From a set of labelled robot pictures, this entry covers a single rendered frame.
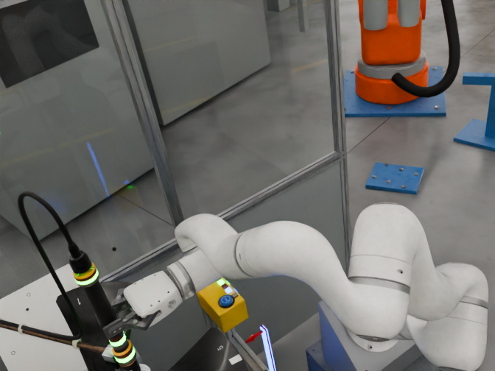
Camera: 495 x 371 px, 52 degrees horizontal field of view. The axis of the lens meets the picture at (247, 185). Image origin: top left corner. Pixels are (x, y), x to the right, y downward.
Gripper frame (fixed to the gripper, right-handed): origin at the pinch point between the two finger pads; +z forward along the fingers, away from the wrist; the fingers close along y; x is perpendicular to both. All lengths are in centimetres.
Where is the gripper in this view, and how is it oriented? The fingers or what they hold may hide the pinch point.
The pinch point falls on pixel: (110, 322)
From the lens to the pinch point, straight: 113.9
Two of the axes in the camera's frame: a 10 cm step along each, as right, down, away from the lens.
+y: -5.6, -4.1, 7.2
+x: -1.5, -8.0, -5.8
